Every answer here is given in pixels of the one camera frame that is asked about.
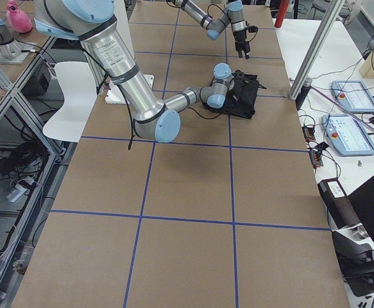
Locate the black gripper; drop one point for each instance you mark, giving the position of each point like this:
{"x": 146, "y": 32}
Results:
{"x": 237, "y": 90}
{"x": 239, "y": 36}

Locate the black graphic t-shirt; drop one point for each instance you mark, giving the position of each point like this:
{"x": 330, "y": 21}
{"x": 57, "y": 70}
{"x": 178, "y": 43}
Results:
{"x": 244, "y": 107}

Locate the third robot base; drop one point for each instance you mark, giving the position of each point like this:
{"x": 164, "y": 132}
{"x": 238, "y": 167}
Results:
{"x": 10, "y": 49}

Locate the red bottle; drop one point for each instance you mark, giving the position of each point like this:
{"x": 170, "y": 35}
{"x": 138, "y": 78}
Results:
{"x": 281, "y": 13}

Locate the black water bottle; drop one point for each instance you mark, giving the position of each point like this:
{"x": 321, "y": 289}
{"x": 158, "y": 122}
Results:
{"x": 303, "y": 93}

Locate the upper teach pendant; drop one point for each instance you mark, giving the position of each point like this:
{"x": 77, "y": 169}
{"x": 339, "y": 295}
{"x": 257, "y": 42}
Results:
{"x": 353, "y": 96}

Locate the teach pendant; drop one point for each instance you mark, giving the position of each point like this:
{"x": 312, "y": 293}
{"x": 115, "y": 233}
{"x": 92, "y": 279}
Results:
{"x": 353, "y": 96}
{"x": 346, "y": 136}

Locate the lower teach pendant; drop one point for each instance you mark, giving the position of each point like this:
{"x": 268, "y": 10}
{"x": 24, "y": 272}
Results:
{"x": 346, "y": 136}

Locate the black label printer box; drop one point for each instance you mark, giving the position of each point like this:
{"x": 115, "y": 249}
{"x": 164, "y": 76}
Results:
{"x": 340, "y": 212}

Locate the white plastic chair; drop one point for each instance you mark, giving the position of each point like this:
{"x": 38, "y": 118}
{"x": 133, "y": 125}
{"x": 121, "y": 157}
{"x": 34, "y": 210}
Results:
{"x": 79, "y": 90}

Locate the pink plush toy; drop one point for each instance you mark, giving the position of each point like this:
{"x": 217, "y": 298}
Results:
{"x": 17, "y": 18}

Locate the aluminium frame post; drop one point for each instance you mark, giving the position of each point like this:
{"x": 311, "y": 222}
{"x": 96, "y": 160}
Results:
{"x": 315, "y": 46}

